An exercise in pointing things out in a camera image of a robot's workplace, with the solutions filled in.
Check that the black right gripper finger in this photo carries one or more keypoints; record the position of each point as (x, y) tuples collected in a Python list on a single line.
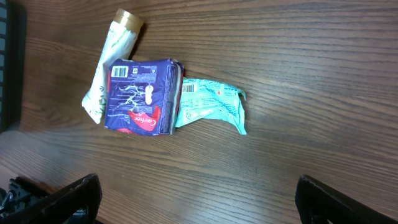
[(318, 203)]

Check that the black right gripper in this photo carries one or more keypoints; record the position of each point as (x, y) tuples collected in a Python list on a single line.
[(26, 203)]

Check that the grey plastic basket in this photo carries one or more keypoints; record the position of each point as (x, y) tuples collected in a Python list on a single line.
[(13, 34)]

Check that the white tube gold cap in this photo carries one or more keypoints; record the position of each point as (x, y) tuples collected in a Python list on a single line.
[(120, 40)]

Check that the teal wipes packet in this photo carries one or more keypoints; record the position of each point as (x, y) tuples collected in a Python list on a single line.
[(208, 99)]

